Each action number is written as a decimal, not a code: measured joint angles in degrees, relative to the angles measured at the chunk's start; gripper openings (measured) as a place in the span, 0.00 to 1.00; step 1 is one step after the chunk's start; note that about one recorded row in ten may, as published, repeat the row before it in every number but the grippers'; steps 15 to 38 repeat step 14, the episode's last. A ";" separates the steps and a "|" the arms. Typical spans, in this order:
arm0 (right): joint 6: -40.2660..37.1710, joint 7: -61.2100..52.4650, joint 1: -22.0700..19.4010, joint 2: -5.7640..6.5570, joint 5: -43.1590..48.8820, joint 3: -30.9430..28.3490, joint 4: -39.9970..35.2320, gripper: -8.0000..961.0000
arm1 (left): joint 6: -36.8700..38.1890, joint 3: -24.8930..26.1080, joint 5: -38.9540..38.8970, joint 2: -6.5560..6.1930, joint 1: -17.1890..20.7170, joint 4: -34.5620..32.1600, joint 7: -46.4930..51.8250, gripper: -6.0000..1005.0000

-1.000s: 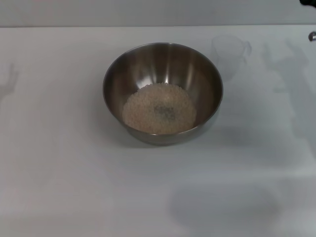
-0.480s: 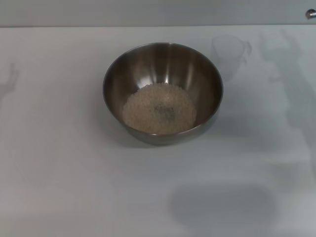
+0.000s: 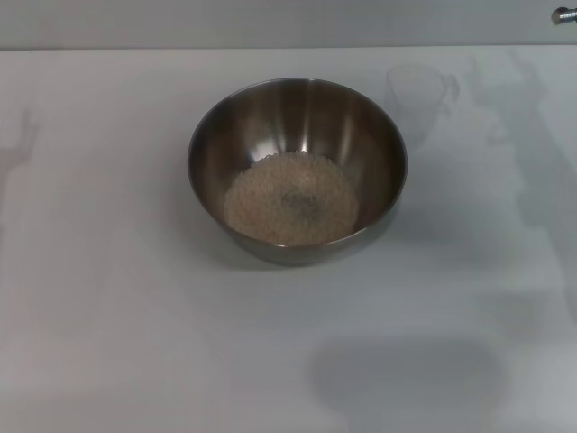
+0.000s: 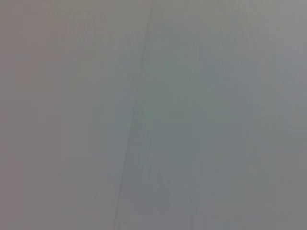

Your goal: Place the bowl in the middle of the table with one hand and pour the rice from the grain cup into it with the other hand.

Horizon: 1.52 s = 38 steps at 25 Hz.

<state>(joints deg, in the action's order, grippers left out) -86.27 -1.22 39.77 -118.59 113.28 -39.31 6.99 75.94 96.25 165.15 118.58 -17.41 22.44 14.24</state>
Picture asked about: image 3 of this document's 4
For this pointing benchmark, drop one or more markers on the uncooked white rice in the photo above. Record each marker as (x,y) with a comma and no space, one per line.
(261,212)

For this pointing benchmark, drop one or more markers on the stainless steel mixing bowl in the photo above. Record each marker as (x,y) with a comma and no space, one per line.
(293,135)

